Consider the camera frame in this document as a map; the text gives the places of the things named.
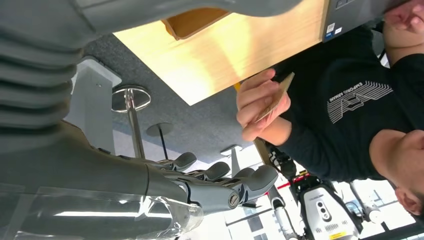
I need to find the person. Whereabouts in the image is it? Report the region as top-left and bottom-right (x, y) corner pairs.
(236, 0), (424, 226)

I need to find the grey laptop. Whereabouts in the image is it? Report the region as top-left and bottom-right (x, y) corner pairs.
(322, 0), (413, 43)

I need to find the white background kiosk stand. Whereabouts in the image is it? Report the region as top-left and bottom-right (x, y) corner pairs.
(220, 144), (243, 168)

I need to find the grey kiosk stand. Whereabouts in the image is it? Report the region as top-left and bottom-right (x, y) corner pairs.
(64, 56), (122, 155)

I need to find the wooden divided box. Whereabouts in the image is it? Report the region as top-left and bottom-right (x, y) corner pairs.
(161, 7), (231, 41)

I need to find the white background humanoid robot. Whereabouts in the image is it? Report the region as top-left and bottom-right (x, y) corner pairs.
(268, 172), (387, 240)

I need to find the black cabled robot frame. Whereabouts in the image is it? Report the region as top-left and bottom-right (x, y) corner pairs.
(264, 142), (298, 181)

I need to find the black stanchion post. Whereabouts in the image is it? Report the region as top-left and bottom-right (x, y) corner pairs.
(146, 122), (174, 161)

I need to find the chrome stanchion post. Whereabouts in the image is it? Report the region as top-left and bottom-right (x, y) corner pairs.
(110, 85), (152, 160)

